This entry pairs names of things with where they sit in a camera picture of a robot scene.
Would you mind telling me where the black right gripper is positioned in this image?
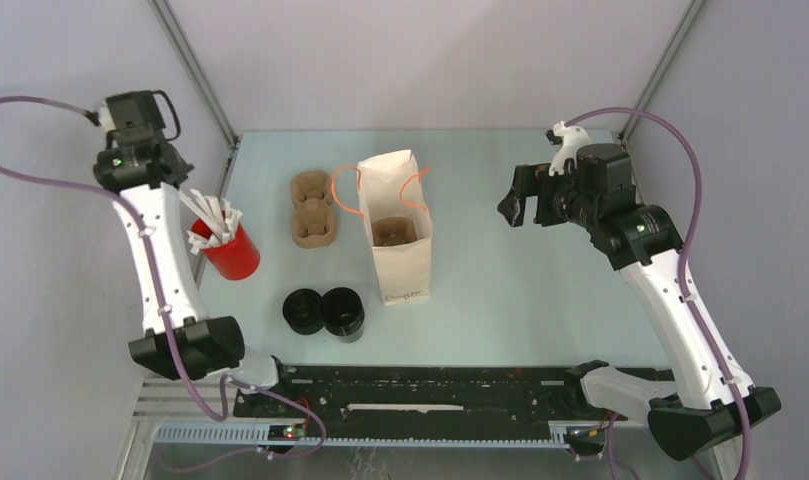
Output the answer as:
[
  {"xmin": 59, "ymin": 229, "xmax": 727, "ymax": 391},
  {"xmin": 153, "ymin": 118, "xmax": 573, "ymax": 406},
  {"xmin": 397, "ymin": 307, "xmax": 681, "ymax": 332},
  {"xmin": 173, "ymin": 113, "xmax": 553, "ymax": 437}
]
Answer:
[{"xmin": 497, "ymin": 162, "xmax": 598, "ymax": 229}]

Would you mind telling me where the white paper bag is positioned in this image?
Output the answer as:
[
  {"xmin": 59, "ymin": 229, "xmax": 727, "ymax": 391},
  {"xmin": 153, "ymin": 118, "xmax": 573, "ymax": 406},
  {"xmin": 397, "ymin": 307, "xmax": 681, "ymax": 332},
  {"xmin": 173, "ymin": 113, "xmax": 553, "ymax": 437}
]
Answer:
[{"xmin": 331, "ymin": 149, "xmax": 434, "ymax": 306}]

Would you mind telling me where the black cup stack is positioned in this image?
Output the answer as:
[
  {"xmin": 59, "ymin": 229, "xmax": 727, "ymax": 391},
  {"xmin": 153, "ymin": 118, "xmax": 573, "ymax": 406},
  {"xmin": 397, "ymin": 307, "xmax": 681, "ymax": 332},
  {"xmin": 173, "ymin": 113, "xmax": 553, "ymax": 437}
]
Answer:
[{"xmin": 320, "ymin": 287, "xmax": 365, "ymax": 343}]

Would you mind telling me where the brown pulp cup carrier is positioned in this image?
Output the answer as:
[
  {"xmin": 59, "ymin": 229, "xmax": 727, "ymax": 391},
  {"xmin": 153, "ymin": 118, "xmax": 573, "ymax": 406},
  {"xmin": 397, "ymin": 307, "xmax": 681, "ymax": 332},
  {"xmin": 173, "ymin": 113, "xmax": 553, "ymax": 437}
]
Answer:
[{"xmin": 290, "ymin": 170, "xmax": 338, "ymax": 249}]

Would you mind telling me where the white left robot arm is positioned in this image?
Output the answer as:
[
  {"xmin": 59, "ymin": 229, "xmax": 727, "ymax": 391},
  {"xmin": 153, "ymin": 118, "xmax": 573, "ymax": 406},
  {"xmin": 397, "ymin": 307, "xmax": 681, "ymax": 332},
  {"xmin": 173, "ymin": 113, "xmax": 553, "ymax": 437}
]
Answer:
[{"xmin": 93, "ymin": 90, "xmax": 296, "ymax": 417}]

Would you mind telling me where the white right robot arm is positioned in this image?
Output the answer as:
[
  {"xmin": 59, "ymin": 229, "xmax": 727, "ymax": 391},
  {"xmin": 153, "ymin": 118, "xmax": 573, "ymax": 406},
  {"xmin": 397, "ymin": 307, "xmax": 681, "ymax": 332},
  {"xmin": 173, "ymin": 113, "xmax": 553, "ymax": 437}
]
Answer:
[{"xmin": 497, "ymin": 144, "xmax": 782, "ymax": 461}]

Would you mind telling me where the red cup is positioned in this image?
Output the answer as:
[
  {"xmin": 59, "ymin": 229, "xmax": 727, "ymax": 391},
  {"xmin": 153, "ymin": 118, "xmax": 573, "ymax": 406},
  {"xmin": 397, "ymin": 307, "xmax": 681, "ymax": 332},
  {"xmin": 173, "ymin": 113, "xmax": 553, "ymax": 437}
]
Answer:
[{"xmin": 199, "ymin": 224, "xmax": 261, "ymax": 281}]

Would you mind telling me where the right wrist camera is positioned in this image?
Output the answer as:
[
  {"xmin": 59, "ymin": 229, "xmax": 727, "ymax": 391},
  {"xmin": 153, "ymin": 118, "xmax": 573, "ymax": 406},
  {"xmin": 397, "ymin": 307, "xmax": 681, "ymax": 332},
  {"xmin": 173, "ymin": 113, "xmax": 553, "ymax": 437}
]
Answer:
[{"xmin": 546, "ymin": 121, "xmax": 592, "ymax": 176}]

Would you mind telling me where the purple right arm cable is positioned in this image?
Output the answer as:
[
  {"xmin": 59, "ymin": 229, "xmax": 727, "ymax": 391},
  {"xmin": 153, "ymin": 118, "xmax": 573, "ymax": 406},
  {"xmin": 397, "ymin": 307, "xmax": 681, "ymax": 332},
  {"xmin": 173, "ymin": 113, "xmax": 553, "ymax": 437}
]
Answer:
[{"xmin": 562, "ymin": 107, "xmax": 754, "ymax": 480}]

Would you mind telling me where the aluminium frame post right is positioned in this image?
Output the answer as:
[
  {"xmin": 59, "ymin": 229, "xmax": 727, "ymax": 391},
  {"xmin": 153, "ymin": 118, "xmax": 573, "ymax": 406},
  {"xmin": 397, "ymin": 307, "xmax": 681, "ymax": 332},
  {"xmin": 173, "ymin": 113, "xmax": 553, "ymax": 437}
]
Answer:
[{"xmin": 633, "ymin": 0, "xmax": 710, "ymax": 111}]

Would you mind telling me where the aluminium frame post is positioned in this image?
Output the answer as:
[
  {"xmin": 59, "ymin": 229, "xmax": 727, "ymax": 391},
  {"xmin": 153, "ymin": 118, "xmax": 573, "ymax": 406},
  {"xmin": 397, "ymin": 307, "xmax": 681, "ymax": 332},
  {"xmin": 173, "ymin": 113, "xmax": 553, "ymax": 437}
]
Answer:
[
  {"xmin": 633, "ymin": 0, "xmax": 710, "ymax": 111},
  {"xmin": 147, "ymin": 0, "xmax": 239, "ymax": 148}
]

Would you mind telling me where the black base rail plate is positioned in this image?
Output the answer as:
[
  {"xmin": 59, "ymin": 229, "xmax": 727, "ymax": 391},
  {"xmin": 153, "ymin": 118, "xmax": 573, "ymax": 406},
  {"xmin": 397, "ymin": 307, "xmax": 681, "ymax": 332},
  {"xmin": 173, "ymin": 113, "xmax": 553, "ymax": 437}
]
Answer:
[{"xmin": 233, "ymin": 365, "xmax": 609, "ymax": 446}]

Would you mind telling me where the aluminium frame post left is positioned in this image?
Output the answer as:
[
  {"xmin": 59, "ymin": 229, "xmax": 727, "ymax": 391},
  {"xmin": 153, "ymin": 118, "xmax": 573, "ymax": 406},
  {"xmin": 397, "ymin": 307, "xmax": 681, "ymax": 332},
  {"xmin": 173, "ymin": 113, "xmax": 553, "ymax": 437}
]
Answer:
[{"xmin": 147, "ymin": 0, "xmax": 239, "ymax": 148}]

